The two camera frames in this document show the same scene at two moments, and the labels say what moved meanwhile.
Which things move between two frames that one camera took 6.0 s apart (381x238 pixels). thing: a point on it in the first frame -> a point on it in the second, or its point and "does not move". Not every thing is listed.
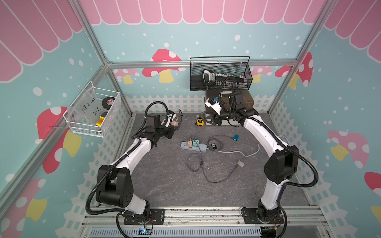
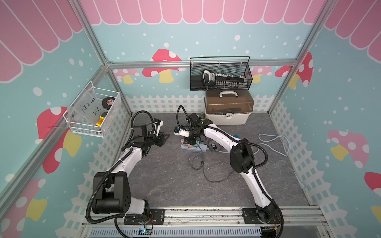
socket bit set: x=210 y=78 does not move
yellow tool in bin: x=100 y=121 does not move
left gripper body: x=169 y=131 -> x=152 y=140
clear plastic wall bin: x=94 y=111 does not move
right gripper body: x=218 y=120 -> x=191 y=138
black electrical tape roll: x=107 y=101 does not move
